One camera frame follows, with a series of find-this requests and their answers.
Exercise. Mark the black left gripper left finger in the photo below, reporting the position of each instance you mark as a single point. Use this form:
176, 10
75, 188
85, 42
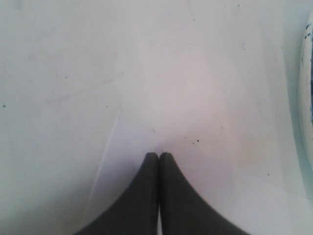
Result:
135, 212

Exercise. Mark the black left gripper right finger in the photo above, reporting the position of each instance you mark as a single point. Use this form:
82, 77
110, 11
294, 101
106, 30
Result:
182, 210

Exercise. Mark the white paper sheet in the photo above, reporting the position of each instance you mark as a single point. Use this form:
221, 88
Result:
261, 186

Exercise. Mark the white square paint dish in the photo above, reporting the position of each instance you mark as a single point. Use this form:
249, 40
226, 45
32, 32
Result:
305, 100

